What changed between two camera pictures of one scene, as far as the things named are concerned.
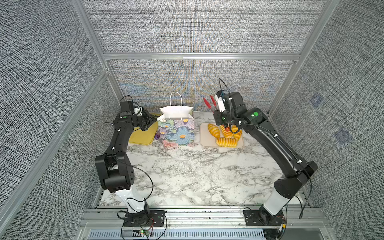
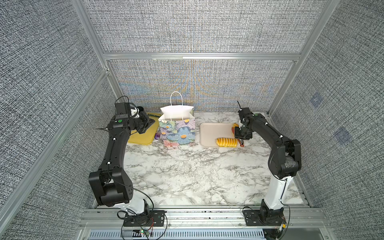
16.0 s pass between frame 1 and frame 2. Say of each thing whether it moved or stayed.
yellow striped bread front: stayed
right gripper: moved
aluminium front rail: stayed
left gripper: stayed
